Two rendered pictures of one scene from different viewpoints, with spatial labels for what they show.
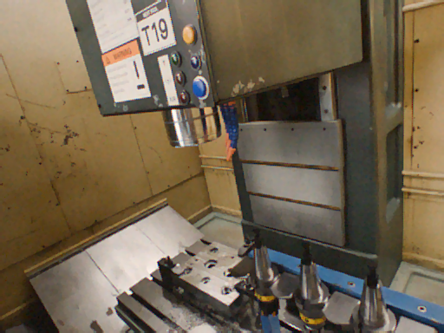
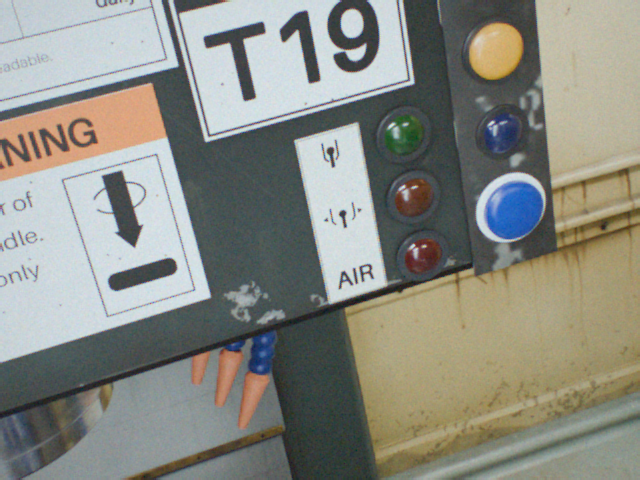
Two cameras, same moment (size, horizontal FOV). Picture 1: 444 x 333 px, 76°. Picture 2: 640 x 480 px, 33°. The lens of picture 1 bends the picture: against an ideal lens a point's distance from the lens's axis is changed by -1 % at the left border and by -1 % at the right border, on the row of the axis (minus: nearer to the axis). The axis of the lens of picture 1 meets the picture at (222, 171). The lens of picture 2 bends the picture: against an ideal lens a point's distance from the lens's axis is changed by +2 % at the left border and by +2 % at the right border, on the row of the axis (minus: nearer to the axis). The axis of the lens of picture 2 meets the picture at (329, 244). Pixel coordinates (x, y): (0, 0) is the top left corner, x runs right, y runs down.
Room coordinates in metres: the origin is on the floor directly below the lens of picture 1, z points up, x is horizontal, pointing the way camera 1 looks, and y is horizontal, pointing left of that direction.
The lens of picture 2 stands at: (0.32, 0.45, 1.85)
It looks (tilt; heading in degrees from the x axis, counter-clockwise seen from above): 27 degrees down; 302
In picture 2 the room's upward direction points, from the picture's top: 12 degrees counter-clockwise
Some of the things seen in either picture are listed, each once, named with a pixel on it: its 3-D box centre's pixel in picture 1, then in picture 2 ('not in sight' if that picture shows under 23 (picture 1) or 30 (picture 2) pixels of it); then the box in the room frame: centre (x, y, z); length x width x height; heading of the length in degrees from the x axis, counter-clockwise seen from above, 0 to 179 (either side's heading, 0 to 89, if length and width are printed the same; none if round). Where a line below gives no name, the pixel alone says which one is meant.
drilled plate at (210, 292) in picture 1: (221, 273); not in sight; (0.88, 0.08, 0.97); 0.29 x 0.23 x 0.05; 43
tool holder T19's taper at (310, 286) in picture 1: (309, 276); not in sight; (0.44, -0.12, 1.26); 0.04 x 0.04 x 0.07
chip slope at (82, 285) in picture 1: (143, 268); not in sight; (1.33, 0.51, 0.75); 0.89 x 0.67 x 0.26; 133
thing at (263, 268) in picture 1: (261, 258); not in sight; (0.52, -0.04, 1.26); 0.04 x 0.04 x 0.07
